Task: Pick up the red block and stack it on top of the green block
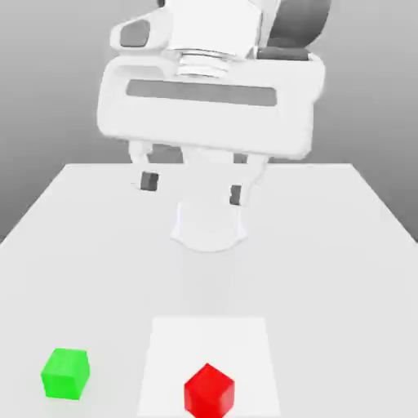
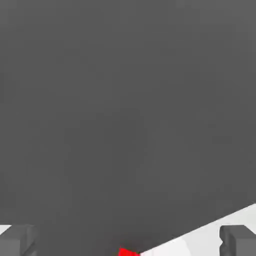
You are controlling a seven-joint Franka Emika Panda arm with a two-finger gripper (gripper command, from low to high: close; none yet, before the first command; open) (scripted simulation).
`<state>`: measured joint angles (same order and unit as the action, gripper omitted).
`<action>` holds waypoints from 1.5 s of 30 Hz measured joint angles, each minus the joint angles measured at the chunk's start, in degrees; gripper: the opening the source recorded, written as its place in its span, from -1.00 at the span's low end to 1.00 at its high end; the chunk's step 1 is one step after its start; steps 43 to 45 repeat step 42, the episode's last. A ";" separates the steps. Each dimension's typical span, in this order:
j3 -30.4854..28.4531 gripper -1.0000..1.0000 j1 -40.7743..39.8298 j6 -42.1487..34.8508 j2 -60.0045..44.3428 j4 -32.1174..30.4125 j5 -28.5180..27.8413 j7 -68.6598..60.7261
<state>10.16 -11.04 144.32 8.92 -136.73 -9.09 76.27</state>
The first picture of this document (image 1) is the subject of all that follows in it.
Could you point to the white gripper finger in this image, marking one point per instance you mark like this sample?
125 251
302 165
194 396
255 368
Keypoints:
148 181
235 195

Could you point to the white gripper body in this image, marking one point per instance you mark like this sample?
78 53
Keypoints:
209 124

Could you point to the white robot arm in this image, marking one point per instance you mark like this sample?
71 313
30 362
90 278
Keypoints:
212 23

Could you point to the small red cube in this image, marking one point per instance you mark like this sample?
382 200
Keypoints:
209 392

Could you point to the small green cube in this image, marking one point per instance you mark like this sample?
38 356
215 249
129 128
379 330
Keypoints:
65 374

